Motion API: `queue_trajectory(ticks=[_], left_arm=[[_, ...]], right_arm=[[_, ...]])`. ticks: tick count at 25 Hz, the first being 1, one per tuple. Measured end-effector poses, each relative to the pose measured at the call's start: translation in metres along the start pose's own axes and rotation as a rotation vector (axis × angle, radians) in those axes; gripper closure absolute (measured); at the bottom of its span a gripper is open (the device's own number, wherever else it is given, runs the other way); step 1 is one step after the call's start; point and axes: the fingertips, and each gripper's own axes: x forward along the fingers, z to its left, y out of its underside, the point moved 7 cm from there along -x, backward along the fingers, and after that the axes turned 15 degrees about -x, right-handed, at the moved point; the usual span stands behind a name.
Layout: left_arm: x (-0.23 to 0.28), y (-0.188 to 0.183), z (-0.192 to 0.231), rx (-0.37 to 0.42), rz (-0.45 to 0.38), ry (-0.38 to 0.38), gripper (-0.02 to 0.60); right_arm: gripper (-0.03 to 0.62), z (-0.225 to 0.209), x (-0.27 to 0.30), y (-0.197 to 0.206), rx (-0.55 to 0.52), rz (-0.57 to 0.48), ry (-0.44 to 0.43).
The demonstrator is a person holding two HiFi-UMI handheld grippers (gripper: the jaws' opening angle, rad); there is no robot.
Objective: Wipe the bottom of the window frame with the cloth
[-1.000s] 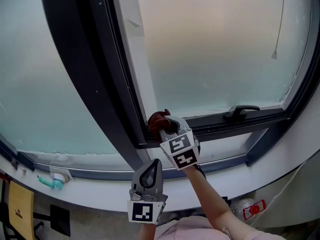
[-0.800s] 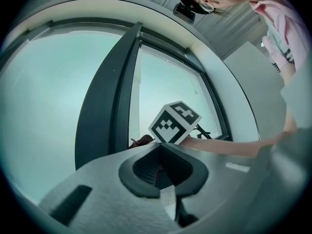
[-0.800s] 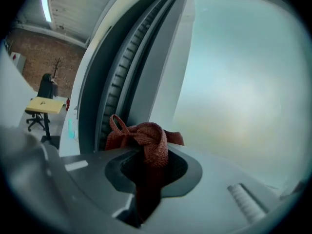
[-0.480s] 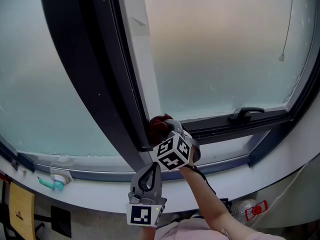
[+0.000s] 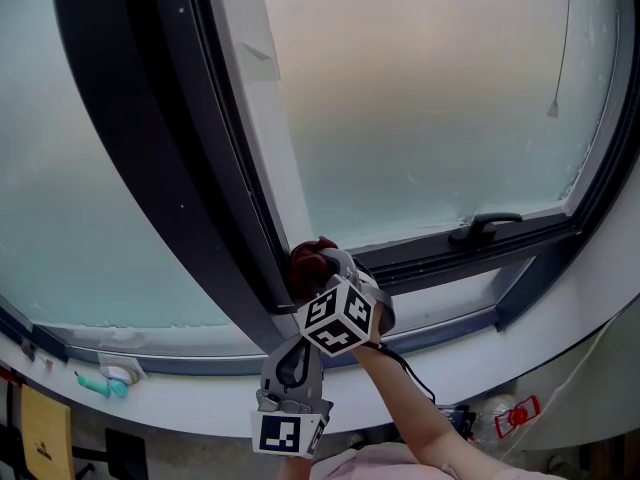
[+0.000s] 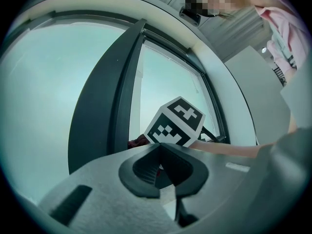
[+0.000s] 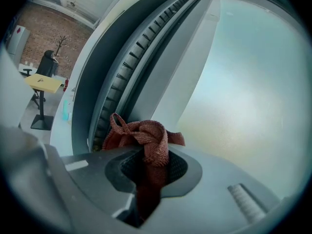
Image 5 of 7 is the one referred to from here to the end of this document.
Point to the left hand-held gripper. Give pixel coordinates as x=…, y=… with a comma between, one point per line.
x=280, y=433

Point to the teal plastic tool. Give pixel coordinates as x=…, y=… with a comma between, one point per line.
x=97, y=385

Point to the dark grey window frame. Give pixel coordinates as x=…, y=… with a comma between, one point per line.
x=150, y=168

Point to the white tape roll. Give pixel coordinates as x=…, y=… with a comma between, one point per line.
x=120, y=373

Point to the person's right forearm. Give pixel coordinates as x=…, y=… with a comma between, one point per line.
x=415, y=413

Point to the small dark window latch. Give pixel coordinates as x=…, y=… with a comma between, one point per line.
x=29, y=350

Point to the large fixed frosted window pane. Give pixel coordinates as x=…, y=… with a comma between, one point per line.
x=50, y=193

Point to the person's left forearm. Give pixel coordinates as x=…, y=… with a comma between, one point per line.
x=295, y=470

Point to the yellow chair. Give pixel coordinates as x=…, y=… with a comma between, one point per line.
x=45, y=433

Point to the clear plastic bottle red label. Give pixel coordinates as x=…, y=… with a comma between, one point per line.
x=505, y=418

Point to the small black display device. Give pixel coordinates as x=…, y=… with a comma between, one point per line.
x=457, y=418

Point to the person's pink shirt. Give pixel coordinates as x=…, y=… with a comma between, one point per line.
x=380, y=463

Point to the red wiping cloth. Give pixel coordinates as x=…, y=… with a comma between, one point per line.
x=305, y=268

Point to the person's right shoe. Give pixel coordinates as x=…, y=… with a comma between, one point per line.
x=356, y=440

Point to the openable frosted window sash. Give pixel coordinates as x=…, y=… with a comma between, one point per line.
x=425, y=93

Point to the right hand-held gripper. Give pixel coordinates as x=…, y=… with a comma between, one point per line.
x=330, y=313

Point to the white partition panel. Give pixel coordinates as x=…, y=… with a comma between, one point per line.
x=590, y=408

